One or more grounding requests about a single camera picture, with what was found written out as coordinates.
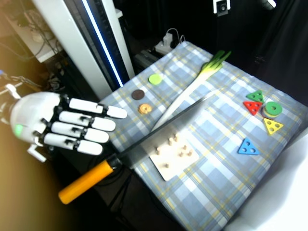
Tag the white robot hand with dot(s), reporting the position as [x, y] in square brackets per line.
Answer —
[33, 115]

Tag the leek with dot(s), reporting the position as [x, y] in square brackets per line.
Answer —
[190, 89]

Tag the white shelf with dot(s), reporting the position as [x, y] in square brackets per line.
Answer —
[44, 55]

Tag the white column with blue light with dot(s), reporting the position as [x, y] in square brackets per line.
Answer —
[67, 36]

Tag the dark brown sandwich cookie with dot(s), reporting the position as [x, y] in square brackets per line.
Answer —
[138, 94]

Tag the yellow butter cookie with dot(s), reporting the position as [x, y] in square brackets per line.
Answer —
[145, 108]

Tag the dark grey power strip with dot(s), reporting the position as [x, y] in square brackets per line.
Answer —
[146, 60]

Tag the green sandwich cookie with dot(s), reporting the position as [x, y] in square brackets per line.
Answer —
[155, 79]

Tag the white power strip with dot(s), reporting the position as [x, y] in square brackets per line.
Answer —
[164, 48]

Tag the white wooden peg board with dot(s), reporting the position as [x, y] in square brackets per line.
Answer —
[175, 166]

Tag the white charger plug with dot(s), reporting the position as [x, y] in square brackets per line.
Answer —
[168, 38]

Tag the blue plaid tablecloth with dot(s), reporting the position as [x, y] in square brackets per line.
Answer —
[216, 180]

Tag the blue triangle block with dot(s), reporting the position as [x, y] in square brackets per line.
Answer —
[248, 148]

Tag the red triangle block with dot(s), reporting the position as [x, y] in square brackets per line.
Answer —
[253, 111]

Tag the green triangle block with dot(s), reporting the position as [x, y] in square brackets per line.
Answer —
[255, 96]

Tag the yellow triangle block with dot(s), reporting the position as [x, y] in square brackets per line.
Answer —
[273, 127]

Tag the black curtain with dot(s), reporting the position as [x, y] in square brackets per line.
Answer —
[276, 48]

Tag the white bracket with black lens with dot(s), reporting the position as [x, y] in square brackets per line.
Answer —
[222, 12]

